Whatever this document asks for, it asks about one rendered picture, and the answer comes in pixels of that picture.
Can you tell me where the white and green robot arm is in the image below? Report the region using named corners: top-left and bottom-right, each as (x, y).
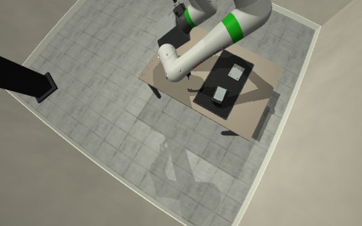
top-left (158, 0), bottom-right (272, 82)

